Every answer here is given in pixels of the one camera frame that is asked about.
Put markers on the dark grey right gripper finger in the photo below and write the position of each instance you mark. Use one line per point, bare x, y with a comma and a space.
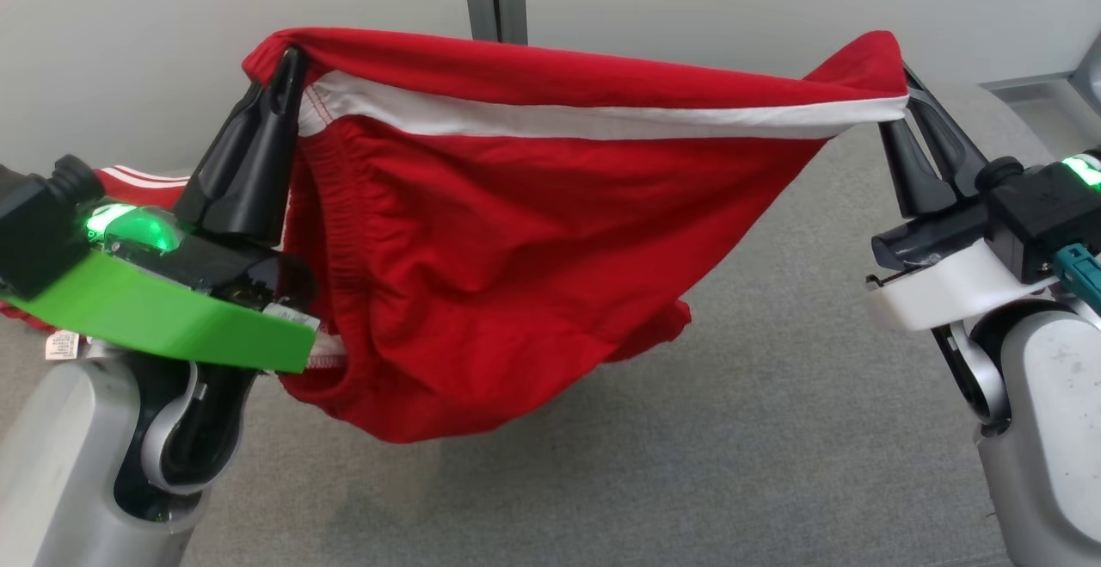
950, 150
912, 175

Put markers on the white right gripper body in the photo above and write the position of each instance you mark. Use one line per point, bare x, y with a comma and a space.
946, 292

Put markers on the grey partition frame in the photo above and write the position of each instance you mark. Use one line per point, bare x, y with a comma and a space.
1032, 85

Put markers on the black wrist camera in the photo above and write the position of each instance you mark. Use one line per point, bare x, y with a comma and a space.
1041, 214
34, 231

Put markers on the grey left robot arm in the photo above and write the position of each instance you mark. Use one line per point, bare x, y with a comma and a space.
60, 464

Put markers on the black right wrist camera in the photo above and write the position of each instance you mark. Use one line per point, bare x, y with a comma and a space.
1041, 214

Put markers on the red shorts with white stripe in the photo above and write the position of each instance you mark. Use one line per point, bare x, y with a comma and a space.
516, 249

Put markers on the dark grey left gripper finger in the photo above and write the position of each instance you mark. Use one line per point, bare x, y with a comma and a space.
224, 184
279, 154

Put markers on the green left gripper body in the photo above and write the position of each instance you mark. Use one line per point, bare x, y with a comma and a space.
172, 313

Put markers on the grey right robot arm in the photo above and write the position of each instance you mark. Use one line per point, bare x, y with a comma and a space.
1049, 429

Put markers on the red jersey with white trim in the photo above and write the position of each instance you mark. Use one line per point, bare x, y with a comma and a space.
142, 180

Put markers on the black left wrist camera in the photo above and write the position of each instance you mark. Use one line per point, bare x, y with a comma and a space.
34, 231

